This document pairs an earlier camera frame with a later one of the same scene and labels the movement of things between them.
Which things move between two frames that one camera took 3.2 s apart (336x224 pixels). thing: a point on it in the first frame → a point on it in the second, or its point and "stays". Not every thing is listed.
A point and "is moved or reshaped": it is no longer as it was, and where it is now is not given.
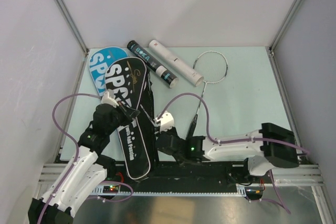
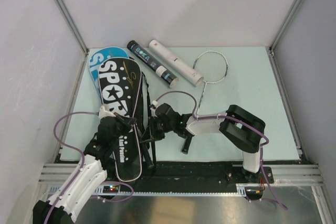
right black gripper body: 172,131 → 158,128
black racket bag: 127,80 is moved or reshaped
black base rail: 185,178 stays
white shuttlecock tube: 177,63 stays
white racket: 212,67 stays
